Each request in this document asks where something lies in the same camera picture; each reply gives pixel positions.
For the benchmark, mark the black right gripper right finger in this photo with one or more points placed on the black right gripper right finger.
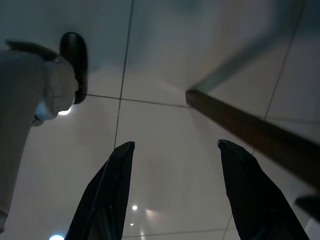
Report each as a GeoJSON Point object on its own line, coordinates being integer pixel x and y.
{"type": "Point", "coordinates": [252, 197]}

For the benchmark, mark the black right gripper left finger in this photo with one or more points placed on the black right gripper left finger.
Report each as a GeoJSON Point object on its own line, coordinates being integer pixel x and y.
{"type": "Point", "coordinates": [105, 195]}

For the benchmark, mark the silver robot leg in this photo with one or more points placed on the silver robot leg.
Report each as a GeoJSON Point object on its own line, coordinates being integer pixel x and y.
{"type": "Point", "coordinates": [25, 100]}

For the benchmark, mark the brown wooden furniture leg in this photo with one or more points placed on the brown wooden furniture leg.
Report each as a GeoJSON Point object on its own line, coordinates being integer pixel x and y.
{"type": "Point", "coordinates": [262, 132]}

